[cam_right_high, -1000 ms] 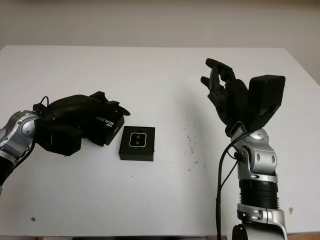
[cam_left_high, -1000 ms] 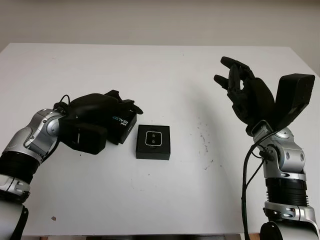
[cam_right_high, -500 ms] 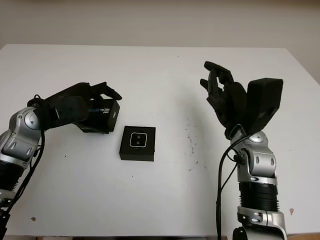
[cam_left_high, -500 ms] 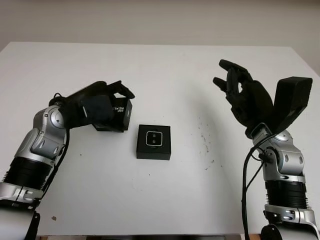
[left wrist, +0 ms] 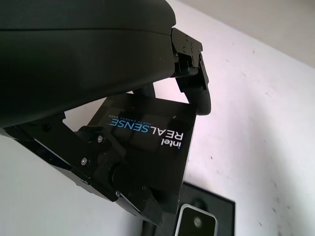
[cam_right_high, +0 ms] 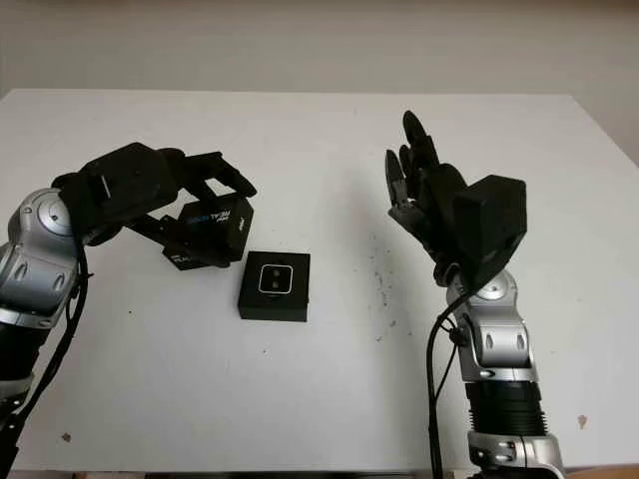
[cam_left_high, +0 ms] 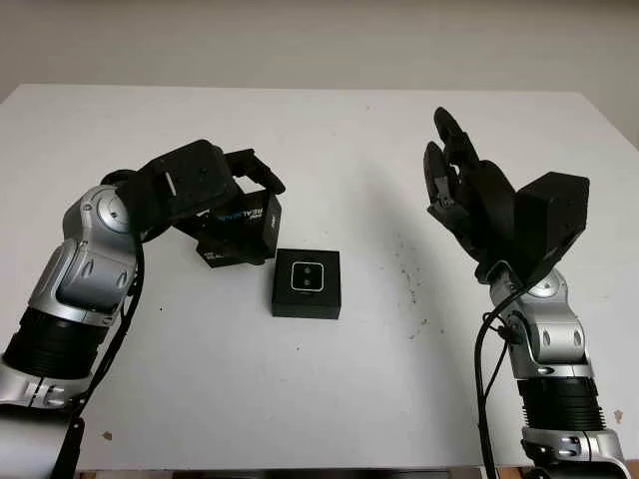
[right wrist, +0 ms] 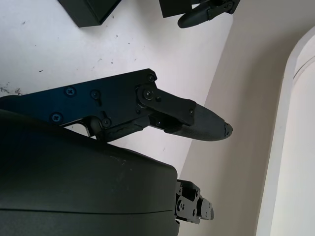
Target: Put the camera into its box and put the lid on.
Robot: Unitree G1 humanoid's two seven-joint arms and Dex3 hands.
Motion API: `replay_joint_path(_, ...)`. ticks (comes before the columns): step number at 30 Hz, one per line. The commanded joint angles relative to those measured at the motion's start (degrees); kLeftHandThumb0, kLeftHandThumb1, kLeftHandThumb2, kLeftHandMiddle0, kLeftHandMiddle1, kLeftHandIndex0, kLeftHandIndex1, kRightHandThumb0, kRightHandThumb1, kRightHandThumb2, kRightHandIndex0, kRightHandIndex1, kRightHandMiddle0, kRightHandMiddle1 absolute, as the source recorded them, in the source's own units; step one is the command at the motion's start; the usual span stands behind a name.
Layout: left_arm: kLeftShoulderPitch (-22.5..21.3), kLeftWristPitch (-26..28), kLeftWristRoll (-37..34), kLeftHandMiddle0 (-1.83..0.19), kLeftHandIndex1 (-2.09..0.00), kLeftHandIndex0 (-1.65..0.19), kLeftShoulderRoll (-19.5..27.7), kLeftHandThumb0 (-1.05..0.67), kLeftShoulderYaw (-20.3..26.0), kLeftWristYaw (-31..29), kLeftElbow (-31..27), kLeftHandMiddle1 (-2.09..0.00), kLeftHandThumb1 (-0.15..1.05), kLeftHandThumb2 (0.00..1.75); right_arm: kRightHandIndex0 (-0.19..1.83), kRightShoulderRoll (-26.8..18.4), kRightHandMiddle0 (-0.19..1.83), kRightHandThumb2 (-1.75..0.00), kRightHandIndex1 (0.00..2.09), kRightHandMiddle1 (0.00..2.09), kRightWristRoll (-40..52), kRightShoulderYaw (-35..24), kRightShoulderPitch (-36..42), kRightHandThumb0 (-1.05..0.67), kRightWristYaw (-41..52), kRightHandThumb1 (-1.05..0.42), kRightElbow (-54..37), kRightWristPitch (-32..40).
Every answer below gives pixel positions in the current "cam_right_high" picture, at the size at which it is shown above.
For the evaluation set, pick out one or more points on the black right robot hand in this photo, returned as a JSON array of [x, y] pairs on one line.
[[429, 209]]

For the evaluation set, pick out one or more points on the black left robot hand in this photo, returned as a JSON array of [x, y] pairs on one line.
[[125, 189]]

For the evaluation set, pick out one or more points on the black RealSense box lid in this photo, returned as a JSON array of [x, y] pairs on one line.
[[214, 234]]

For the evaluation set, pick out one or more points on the small silver depth camera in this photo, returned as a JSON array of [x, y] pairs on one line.
[[275, 280]]

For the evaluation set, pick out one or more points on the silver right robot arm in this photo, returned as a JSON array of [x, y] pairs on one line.
[[504, 374]]

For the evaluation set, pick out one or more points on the black box base with foam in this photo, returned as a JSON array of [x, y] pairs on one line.
[[274, 304]]

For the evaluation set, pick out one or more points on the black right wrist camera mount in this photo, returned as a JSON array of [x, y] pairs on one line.
[[494, 224]]

